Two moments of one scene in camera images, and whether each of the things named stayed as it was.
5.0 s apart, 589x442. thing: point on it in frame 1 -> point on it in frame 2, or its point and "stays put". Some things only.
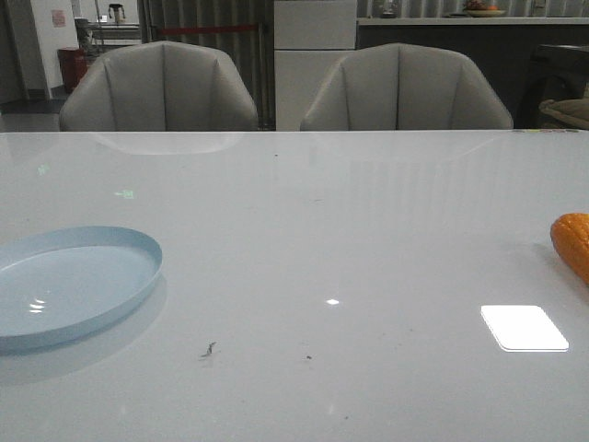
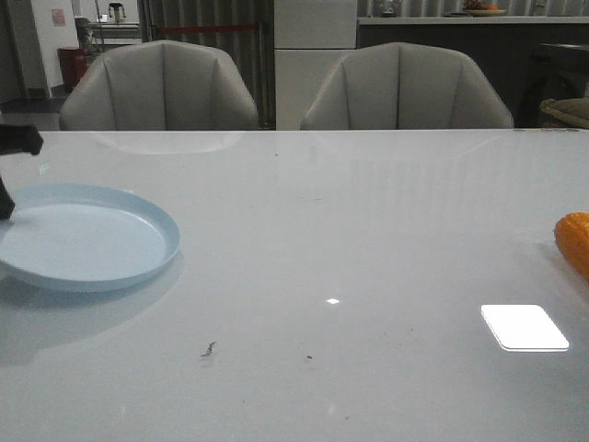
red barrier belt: (205, 29) stays put
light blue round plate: (58, 283) -> (81, 237)
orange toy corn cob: (570, 236) stays put
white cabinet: (311, 38) stays put
